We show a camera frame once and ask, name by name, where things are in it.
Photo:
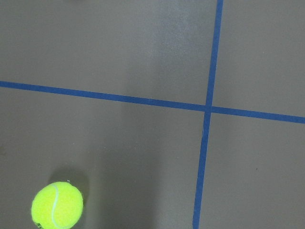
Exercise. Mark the yellow Roland Garros tennis ball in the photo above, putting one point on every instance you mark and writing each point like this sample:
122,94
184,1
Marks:
59,205

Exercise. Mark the brown paper table cover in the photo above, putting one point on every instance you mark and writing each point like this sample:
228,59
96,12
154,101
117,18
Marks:
166,114

